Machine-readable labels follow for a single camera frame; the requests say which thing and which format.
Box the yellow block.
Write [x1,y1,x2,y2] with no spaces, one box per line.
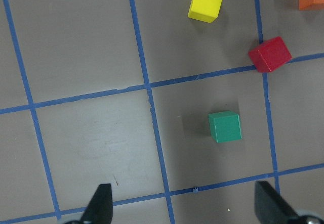
[187,0,222,23]

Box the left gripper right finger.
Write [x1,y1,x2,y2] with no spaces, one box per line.
[254,181,300,223]

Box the red block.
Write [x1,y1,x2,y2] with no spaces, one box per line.
[248,36,292,73]

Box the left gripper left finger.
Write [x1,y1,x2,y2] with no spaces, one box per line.
[79,184,113,224]

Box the green block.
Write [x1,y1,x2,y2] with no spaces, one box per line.
[208,111,242,143]

